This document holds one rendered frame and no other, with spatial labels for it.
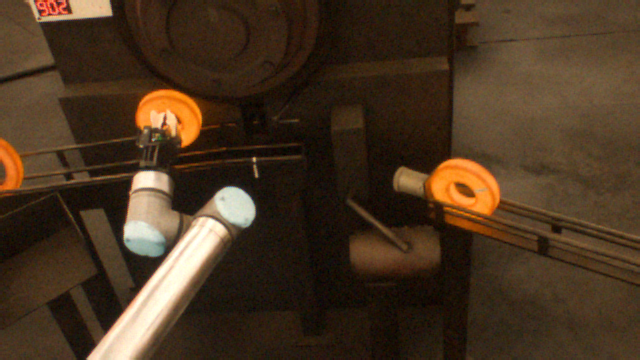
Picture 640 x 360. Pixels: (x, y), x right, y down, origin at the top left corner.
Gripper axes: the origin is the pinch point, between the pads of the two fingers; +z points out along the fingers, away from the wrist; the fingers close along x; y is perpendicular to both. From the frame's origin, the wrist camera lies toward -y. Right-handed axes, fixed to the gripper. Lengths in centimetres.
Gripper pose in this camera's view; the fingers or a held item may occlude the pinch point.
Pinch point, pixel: (167, 113)
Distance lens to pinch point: 176.4
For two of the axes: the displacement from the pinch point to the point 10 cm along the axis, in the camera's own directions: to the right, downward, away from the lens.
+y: -1.2, -5.3, -8.4
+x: -9.9, 0.5, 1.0
